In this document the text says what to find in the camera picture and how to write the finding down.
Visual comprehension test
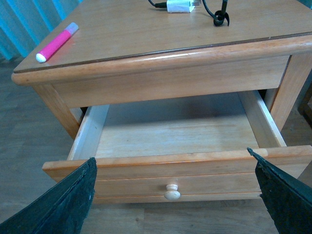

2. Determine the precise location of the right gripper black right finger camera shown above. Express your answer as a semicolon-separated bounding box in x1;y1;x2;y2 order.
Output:
247;148;312;234

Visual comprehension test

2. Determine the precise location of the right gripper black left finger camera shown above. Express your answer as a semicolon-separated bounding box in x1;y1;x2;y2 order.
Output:
0;157;97;234

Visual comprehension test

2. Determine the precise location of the wooden top drawer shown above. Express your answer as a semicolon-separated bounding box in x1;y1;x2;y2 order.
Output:
43;91;312;203

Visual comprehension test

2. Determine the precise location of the pink marker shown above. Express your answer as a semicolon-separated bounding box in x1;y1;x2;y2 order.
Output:
36;22;79;63

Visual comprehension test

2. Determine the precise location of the wooden nightstand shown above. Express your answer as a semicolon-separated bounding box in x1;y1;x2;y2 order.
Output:
12;0;312;137

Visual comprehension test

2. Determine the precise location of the teal pleated curtain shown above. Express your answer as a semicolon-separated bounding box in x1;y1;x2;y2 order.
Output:
0;0;82;60

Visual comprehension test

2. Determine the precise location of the white charger adapter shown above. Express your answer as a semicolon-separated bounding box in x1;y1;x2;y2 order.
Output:
166;0;201;13

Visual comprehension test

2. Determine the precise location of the black charger cable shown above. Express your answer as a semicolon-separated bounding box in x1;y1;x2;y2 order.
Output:
147;0;230;27

